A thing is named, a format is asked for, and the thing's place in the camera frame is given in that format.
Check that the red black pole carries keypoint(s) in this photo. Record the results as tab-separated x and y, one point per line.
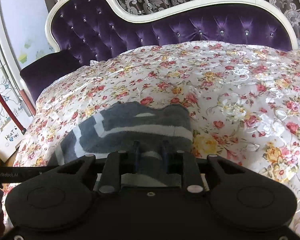
12	116

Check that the floral bed cover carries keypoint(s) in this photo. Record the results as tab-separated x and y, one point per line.
244	103

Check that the grey white striped cardigan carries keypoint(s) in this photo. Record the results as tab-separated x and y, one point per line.
117	128

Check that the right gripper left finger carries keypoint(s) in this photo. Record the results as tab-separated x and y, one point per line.
117	164

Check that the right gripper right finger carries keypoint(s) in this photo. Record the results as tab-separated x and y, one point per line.
184	164

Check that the purple tufted chaise sofa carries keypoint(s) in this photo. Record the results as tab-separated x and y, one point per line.
80	31

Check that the white board with drawings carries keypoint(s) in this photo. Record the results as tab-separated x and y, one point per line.
10	134

